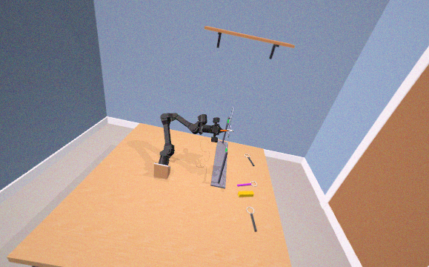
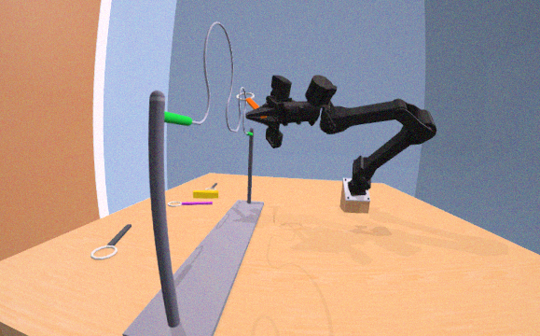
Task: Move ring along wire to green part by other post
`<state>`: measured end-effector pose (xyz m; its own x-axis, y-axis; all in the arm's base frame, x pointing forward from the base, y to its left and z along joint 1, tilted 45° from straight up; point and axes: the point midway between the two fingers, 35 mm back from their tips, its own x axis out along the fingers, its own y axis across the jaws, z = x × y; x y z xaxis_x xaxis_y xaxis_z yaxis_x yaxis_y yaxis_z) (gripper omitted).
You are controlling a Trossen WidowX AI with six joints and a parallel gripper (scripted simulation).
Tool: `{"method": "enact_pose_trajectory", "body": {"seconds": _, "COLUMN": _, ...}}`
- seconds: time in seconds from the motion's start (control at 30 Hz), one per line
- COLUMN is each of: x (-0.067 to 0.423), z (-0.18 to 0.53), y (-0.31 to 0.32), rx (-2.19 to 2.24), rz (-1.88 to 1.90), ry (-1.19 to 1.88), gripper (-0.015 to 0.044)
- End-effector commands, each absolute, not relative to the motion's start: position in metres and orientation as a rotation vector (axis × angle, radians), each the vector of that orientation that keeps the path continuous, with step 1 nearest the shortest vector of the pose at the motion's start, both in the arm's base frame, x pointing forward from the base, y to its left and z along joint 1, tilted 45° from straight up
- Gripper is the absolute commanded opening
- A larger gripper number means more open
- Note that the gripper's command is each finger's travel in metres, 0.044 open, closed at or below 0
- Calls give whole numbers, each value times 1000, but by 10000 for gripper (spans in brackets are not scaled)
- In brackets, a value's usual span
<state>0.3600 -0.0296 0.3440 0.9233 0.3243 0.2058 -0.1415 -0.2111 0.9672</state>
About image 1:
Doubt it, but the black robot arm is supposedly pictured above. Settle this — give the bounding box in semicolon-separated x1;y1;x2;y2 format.
158;113;221;165

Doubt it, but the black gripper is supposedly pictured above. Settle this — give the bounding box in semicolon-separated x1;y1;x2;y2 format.
208;117;220;142

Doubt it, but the yellow rectangular block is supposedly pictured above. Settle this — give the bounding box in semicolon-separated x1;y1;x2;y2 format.
238;191;254;197

